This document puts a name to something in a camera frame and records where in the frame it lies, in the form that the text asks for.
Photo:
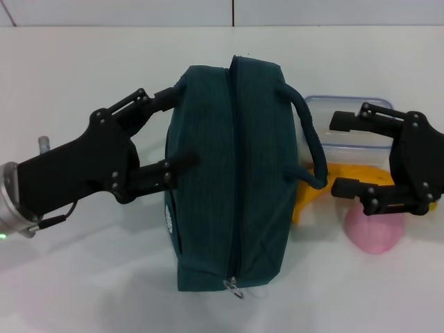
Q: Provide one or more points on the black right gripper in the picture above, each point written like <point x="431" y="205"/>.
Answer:
<point x="419" y="159"/>

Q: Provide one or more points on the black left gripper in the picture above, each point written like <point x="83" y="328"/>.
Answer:
<point x="76" y="163"/>

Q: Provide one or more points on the clear plastic box blue lid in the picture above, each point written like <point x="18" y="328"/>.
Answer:
<point x="350" y="151"/>

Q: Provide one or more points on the yellow banana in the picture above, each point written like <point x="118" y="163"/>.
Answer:
<point x="347" y="172"/>

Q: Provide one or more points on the dark teal zipper lunch bag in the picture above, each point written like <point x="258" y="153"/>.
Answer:
<point x="208" y="156"/>

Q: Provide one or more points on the pink peach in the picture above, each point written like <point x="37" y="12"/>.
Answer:
<point x="374" y="236"/>

